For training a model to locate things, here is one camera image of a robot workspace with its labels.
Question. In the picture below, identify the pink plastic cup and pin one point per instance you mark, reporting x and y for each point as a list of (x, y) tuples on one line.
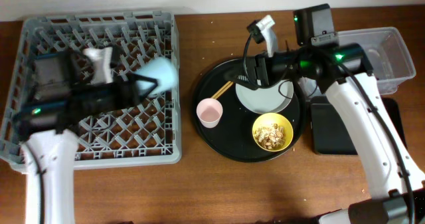
[(209, 111)]

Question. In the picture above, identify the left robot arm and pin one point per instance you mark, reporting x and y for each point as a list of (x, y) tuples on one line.
[(70, 86)]

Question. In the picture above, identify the grey plastic dishwasher rack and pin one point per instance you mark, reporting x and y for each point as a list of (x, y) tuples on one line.
[(147, 134)]

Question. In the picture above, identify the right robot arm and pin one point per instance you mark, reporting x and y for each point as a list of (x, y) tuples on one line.
[(345, 75)]

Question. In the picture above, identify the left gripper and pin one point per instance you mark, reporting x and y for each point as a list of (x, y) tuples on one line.
[(133, 98)]

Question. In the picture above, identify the light blue plastic cup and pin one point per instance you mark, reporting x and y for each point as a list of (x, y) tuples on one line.
[(163, 71)]

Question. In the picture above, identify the wooden chopstick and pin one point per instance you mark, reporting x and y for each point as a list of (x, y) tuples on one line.
[(221, 89)]

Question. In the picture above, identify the grey ceramic plate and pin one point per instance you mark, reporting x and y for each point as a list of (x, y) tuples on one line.
[(266, 100)]

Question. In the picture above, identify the round black serving tray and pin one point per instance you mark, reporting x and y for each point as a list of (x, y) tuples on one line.
[(232, 137)]

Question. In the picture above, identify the clear plastic waste bin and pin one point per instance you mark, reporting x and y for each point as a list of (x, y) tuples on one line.
[(385, 50)]

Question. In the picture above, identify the black rectangular tray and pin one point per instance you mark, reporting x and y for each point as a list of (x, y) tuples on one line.
[(330, 136)]

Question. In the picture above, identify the yellow bowl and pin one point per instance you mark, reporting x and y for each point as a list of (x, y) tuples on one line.
[(274, 118)]

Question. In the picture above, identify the food scraps pile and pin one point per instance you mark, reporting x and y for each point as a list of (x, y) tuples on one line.
[(270, 137)]

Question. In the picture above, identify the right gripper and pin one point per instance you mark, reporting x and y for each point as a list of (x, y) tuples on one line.
[(251, 82)]

